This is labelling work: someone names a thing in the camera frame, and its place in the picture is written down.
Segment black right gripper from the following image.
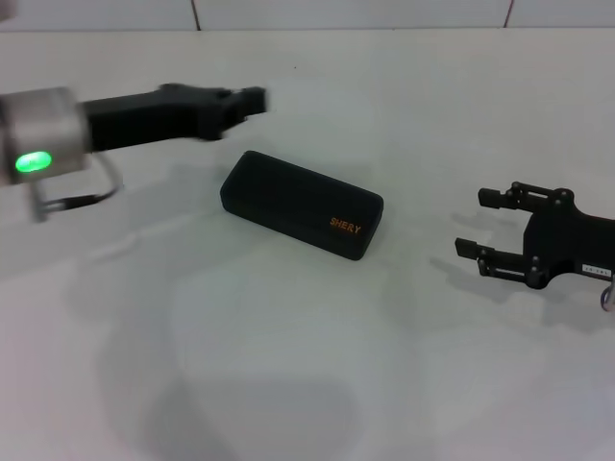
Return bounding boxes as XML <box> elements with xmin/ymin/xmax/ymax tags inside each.
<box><xmin>454</xmin><ymin>181</ymin><xmax>615</xmax><ymax>291</ymax></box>

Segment black glasses case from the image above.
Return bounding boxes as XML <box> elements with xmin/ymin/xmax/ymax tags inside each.
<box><xmin>219</xmin><ymin>150</ymin><xmax>384</xmax><ymax>263</ymax></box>

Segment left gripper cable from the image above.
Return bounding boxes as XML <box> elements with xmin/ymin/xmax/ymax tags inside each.
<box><xmin>29</xmin><ymin>153</ymin><xmax>125</xmax><ymax>223</ymax></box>

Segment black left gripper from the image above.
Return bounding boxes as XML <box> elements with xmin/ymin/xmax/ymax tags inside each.
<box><xmin>79</xmin><ymin>85</ymin><xmax>271</xmax><ymax>154</ymax></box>

